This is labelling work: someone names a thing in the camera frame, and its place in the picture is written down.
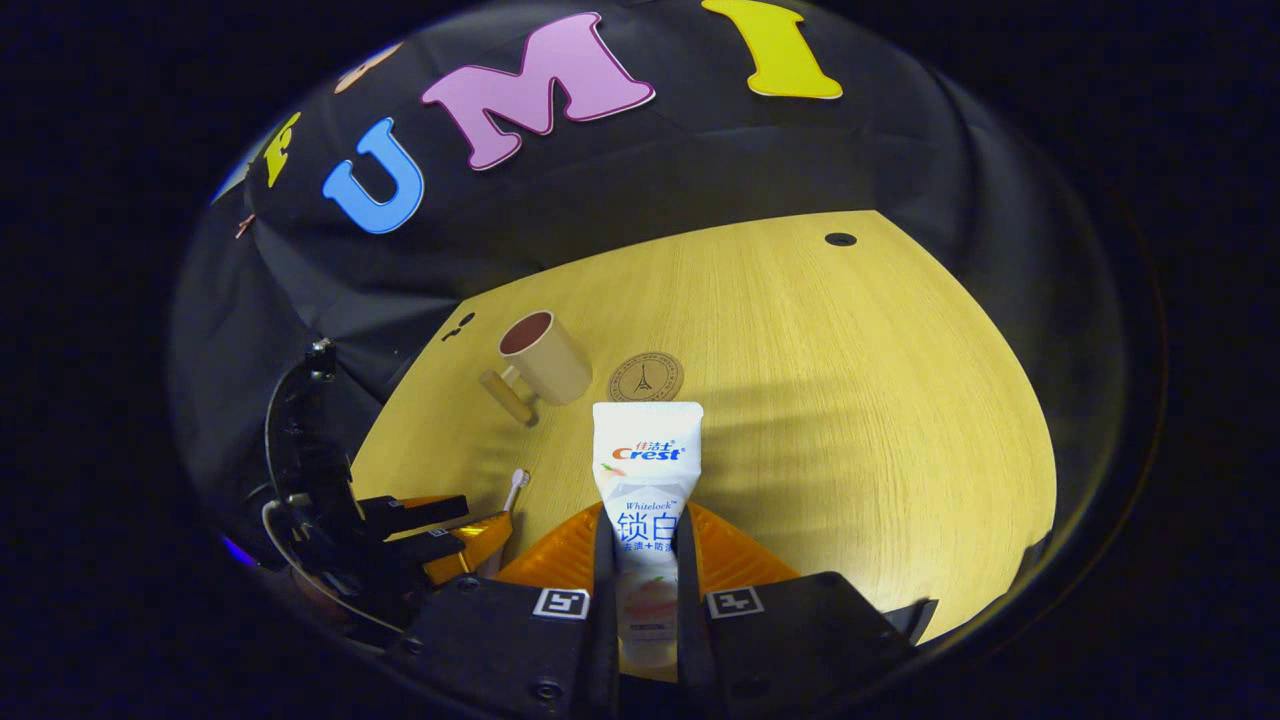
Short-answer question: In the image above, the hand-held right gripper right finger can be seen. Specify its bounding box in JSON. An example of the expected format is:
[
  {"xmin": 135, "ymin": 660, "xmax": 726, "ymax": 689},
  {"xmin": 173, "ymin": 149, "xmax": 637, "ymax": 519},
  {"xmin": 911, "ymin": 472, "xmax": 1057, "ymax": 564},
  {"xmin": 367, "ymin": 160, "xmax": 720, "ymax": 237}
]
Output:
[{"xmin": 675, "ymin": 503, "xmax": 941, "ymax": 720}]

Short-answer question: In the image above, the white toothbrush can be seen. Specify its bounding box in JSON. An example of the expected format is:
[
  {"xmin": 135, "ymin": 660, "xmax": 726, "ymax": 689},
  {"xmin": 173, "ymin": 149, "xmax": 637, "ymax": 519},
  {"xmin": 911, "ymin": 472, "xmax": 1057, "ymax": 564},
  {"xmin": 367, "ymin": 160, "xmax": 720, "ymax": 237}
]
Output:
[{"xmin": 478, "ymin": 467, "xmax": 532, "ymax": 581}]

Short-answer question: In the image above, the white cable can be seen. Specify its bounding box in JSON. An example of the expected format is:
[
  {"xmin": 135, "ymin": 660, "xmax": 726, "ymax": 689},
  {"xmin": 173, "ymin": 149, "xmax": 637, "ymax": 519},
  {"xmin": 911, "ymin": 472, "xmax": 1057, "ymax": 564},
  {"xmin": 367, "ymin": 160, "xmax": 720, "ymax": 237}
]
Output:
[{"xmin": 260, "ymin": 498, "xmax": 406, "ymax": 637}]

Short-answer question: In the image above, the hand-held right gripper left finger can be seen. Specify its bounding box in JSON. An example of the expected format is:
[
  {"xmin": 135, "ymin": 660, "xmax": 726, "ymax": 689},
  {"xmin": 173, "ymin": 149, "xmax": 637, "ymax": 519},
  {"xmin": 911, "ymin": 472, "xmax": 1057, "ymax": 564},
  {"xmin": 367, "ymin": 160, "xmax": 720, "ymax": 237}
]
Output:
[{"xmin": 398, "ymin": 503, "xmax": 621, "ymax": 720}]

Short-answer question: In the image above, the beige cup with wooden handle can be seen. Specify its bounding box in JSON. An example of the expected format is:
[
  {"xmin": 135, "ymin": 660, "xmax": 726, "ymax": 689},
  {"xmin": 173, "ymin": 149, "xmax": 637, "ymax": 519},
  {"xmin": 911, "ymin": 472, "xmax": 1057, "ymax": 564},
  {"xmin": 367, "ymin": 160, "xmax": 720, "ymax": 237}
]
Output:
[{"xmin": 480, "ymin": 311, "xmax": 594, "ymax": 428}]

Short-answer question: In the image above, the round brown coaster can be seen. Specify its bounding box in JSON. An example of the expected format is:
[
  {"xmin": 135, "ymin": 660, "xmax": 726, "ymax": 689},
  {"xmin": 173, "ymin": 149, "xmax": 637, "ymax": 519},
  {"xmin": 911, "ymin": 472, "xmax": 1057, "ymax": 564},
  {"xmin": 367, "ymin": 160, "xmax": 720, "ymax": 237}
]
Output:
[{"xmin": 608, "ymin": 352, "xmax": 685, "ymax": 404}]

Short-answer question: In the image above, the black backdrop cloth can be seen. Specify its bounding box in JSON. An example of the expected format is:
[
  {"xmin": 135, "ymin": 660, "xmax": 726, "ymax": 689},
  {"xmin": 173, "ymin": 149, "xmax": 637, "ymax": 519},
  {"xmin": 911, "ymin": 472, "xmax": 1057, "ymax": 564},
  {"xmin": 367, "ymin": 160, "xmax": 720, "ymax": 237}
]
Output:
[{"xmin": 170, "ymin": 0, "xmax": 1131, "ymax": 601}]

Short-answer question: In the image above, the white toothpaste tube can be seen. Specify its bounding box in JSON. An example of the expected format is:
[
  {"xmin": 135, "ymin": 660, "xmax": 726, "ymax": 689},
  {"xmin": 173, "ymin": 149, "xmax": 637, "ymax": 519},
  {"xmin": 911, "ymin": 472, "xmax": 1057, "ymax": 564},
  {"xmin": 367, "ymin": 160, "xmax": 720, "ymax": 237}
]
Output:
[{"xmin": 592, "ymin": 402, "xmax": 704, "ymax": 671}]

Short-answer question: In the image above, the wooden desktop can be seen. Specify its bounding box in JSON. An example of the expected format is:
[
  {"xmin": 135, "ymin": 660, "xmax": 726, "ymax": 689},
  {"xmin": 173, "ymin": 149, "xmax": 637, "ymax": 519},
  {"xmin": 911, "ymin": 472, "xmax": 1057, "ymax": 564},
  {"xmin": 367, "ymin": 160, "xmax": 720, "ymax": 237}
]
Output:
[{"xmin": 350, "ymin": 210, "xmax": 1059, "ymax": 686}]

